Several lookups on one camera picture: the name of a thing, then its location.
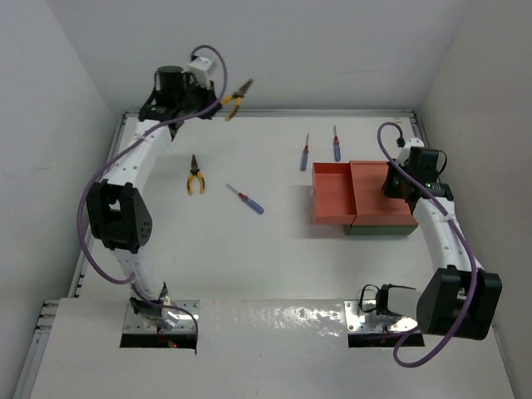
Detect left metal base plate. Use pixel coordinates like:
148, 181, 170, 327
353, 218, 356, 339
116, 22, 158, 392
122, 301, 200, 334

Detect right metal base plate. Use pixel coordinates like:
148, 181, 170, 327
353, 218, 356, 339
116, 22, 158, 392
343, 300, 417, 335

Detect blue red screwdriver centre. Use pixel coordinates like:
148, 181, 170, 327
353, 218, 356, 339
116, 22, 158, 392
225, 183, 264, 215

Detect white front cover board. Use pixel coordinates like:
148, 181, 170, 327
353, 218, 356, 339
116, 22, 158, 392
32, 298, 513, 398

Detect salmon red drawer box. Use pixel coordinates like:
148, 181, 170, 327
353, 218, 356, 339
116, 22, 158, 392
313, 160, 417, 229

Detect blue red screwdriver right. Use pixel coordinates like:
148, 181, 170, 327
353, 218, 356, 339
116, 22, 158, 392
332, 125, 341, 162

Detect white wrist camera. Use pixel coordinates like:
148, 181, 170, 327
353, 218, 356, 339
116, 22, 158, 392
397, 137, 425, 155
187, 56, 216, 88

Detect blue red screwdriver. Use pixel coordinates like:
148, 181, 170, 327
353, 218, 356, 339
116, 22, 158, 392
225, 183, 264, 215
332, 125, 341, 162
299, 134, 310, 171

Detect blue red screwdriver left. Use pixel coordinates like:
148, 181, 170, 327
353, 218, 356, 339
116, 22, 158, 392
299, 134, 310, 171

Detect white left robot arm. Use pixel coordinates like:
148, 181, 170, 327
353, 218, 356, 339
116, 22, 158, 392
86, 57, 220, 331

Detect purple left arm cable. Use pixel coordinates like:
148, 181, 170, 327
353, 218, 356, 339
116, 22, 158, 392
76, 44, 229, 346

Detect yellow pliers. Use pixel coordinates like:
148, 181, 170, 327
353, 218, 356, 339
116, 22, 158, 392
187, 154, 205, 195
220, 78, 254, 121

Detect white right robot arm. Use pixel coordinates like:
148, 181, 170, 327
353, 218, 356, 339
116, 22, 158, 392
376, 139, 502, 340

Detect green drawer box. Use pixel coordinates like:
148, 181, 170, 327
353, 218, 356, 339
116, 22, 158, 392
343, 224, 418, 236

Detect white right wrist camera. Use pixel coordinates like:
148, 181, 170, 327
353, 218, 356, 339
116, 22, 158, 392
397, 137, 425, 155

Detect metal base plate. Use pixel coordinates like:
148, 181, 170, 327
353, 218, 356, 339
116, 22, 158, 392
122, 301, 200, 334
343, 300, 417, 335

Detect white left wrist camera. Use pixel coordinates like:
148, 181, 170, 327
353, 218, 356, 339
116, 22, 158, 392
187, 56, 216, 88

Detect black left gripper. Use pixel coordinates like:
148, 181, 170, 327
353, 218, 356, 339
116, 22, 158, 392
177, 76, 221, 121

